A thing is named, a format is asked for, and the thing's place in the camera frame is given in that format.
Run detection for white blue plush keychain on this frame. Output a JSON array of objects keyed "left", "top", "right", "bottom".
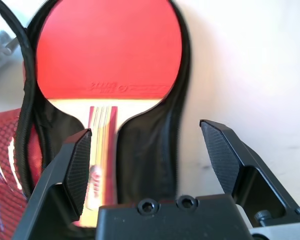
[{"left": 0, "top": 29, "right": 18, "bottom": 76}]

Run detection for red ping-pong paddle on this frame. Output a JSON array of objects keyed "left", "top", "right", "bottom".
[{"left": 34, "top": 0, "right": 185, "bottom": 228}]

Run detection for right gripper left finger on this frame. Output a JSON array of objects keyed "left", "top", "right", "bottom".
[{"left": 13, "top": 128, "right": 93, "bottom": 240}]

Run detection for red black paddle case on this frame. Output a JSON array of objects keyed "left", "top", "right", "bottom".
[{"left": 0, "top": 0, "right": 194, "bottom": 240}]

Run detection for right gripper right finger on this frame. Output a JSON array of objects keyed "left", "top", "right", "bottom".
[{"left": 199, "top": 119, "right": 300, "bottom": 223}]

